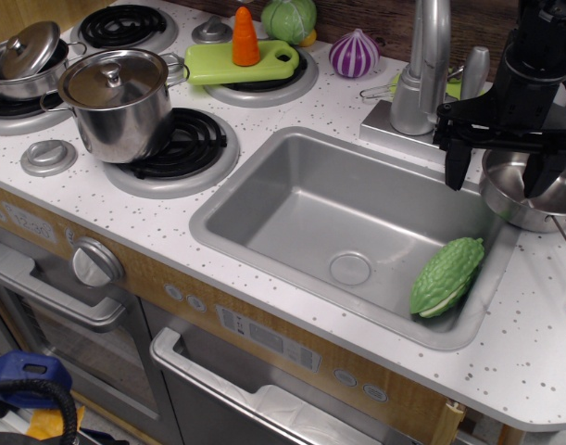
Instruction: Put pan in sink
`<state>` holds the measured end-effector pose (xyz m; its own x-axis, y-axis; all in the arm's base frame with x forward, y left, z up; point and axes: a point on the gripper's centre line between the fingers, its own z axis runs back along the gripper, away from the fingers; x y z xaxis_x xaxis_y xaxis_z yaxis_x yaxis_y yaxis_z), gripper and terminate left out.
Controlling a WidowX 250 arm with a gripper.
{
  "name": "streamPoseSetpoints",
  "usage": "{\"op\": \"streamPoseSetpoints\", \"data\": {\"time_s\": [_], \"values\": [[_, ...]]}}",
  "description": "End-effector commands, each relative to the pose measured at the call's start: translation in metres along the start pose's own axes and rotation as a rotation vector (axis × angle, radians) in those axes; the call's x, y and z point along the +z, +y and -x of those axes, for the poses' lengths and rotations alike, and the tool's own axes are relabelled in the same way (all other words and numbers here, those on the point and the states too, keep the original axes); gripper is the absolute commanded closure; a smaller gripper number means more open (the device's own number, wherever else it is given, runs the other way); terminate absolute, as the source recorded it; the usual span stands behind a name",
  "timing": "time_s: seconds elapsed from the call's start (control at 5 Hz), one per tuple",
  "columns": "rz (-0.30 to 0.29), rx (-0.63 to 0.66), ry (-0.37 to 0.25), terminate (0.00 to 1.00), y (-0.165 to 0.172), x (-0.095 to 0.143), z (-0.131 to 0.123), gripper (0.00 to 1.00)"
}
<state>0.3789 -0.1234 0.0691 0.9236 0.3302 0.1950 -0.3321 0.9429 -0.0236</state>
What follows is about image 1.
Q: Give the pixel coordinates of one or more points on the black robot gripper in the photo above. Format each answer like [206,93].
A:
[524,125]

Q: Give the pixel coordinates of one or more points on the small steel pan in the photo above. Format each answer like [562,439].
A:
[501,187]

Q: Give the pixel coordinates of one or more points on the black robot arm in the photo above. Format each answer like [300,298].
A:
[533,62]

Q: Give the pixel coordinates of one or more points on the grey toy sink basin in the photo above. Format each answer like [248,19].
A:
[355,227]

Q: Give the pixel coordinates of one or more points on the silver toy faucet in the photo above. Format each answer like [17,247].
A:
[421,86]

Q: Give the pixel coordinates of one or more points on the green toy bitter gourd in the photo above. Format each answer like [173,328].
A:
[446,277]

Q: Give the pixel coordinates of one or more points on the purple striped toy onion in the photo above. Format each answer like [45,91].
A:
[354,55]

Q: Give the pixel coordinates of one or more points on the yellow toy lemon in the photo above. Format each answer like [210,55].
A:
[309,40]

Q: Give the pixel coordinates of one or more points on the back right stove burner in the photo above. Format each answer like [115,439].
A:
[268,94]

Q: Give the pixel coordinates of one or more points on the stove burner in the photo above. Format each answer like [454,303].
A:
[126,26]
[268,94]
[27,117]
[202,151]

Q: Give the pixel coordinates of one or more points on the green toy cabbage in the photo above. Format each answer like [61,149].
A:
[291,21]

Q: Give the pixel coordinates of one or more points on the orange toy carrot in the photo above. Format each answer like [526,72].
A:
[245,49]

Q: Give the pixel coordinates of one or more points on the front right stove burner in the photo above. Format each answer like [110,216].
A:
[202,151]

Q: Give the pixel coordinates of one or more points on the grey stove knob back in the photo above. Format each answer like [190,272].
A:
[212,31]

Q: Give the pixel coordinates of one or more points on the grey stove knob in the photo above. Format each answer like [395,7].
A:
[48,157]
[212,31]

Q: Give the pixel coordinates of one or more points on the toy dishwasher door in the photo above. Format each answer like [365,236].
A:
[222,395]

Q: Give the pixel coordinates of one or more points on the large steel pot with lid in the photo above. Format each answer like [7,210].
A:
[120,101]

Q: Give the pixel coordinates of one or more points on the back left stove burner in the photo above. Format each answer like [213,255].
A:
[126,26]

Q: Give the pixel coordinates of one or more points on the silver oven dial knob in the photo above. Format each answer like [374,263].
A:
[93,264]

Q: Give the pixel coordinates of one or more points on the toy oven door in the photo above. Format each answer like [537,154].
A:
[99,334]

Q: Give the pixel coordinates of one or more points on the grey stove knob front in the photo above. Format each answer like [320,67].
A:
[48,157]

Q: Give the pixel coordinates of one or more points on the small steel pot with lid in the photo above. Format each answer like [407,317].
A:
[33,60]

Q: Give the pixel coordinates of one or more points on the front left stove burner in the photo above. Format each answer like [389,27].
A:
[27,117]

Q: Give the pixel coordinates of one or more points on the blue black object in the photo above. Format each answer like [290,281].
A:
[31,380]

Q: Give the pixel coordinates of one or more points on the silver faucet handle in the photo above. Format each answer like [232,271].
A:
[476,68]

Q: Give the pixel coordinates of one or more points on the wire utensil handle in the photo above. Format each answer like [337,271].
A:
[384,92]

